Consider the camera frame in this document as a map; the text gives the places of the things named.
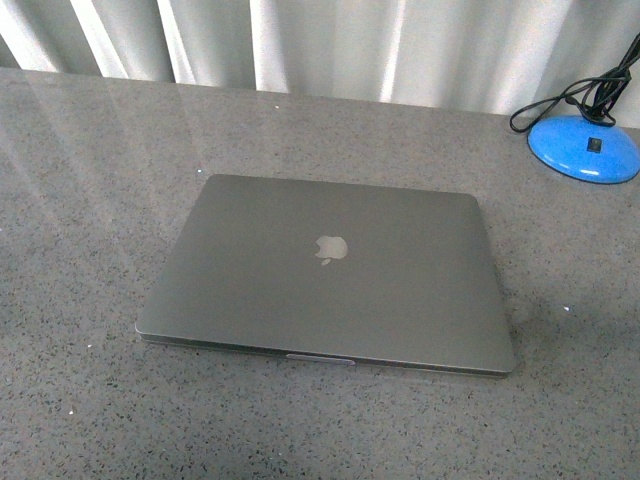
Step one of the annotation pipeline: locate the grey laptop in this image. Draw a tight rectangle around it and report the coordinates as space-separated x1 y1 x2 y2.
135 174 516 376

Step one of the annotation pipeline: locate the white pleated curtain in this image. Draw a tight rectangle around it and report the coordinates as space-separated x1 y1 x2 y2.
1 1 639 114

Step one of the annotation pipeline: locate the blue lamp base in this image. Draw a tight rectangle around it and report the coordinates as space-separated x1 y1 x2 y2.
527 116 639 184

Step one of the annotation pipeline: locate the black power cable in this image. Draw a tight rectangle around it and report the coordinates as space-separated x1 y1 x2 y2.
509 32 640 134

